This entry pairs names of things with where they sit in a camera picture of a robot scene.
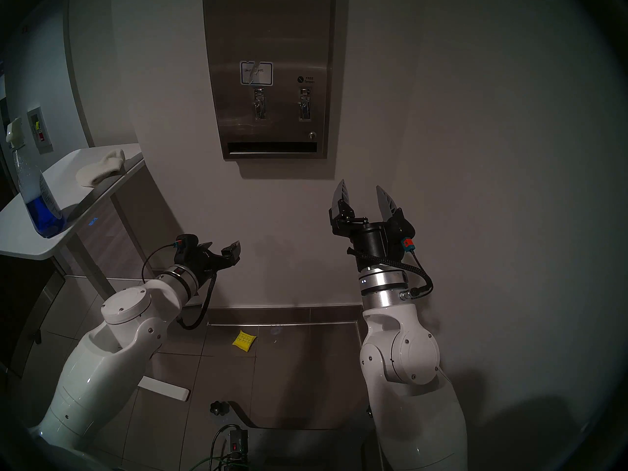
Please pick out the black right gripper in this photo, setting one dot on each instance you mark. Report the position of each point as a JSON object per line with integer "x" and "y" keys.
{"x": 373, "y": 234}

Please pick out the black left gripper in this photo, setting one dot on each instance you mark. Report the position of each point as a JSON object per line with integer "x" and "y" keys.
{"x": 201, "y": 261}

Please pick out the white cloth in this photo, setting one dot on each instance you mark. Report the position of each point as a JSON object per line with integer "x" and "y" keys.
{"x": 100, "y": 168}

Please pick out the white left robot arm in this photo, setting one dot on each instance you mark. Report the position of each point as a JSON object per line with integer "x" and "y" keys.
{"x": 108, "y": 357}

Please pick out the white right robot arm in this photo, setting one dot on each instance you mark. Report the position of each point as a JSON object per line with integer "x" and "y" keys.
{"x": 407, "y": 377}

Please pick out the yellow sponge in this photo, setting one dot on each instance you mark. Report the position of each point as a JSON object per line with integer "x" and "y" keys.
{"x": 244, "y": 340}

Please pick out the steel dispenser lever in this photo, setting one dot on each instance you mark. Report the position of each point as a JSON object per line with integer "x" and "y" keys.
{"x": 304, "y": 103}
{"x": 260, "y": 104}

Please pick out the white table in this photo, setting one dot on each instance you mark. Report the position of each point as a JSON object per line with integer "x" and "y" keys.
{"x": 73, "y": 200}

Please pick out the black knob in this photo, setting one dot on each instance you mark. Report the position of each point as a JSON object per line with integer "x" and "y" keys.
{"x": 219, "y": 407}

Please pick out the white label with blue border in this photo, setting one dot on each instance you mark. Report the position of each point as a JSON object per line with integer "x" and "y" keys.
{"x": 256, "y": 73}

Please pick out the spray bottle with blue liquid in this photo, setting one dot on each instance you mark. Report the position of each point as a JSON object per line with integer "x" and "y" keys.
{"x": 34, "y": 200}

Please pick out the black box with red light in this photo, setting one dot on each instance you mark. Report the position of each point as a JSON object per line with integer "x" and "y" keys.
{"x": 238, "y": 443}

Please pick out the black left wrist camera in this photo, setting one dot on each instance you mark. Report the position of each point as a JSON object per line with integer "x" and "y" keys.
{"x": 185, "y": 242}

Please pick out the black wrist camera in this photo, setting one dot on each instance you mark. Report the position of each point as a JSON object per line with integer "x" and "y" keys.
{"x": 185, "y": 242}
{"x": 405, "y": 235}

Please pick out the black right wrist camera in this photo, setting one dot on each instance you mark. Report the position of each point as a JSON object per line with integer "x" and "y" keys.
{"x": 405, "y": 235}

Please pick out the stainless steel wall dispenser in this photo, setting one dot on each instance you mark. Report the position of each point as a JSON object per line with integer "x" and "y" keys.
{"x": 274, "y": 58}

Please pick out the fire extinguisher wall cabinet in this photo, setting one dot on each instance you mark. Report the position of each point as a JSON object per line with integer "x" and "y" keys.
{"x": 39, "y": 130}

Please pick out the grey door frame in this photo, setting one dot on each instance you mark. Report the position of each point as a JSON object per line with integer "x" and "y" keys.
{"x": 78, "y": 82}

